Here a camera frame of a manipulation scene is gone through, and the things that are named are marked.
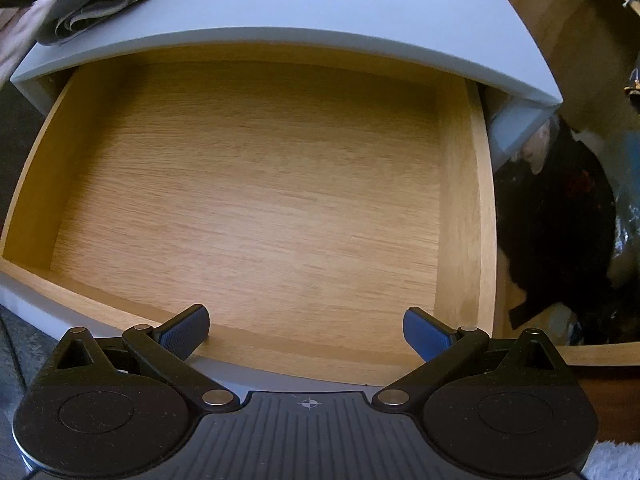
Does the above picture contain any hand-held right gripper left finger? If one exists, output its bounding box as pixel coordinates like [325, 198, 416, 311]
[52, 304, 241, 415]

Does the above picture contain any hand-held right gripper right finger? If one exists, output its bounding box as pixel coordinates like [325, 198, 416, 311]
[372, 306, 563, 413]

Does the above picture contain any grey nightstand drawer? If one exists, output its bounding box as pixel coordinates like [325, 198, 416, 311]
[0, 45, 499, 392]

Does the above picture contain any patterned grey underwear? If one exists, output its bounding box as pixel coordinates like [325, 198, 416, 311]
[36, 0, 177, 47]

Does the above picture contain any black garment pile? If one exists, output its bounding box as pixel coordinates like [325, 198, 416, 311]
[494, 119, 617, 332]

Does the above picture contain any light blue fluffy rug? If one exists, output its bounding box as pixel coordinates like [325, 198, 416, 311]
[584, 439, 640, 480]

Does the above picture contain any clear plastic bag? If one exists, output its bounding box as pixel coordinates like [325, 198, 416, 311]
[604, 129, 640, 288]

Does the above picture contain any dark grey bed base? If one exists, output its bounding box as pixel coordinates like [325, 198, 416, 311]
[0, 77, 38, 221]

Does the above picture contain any wooden wardrobe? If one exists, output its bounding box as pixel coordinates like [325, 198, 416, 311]
[477, 0, 640, 367]

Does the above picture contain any pink blanket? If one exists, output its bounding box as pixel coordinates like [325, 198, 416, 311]
[0, 0, 52, 77]

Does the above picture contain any grey nightstand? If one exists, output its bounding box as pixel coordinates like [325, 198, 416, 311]
[10, 0, 564, 172]

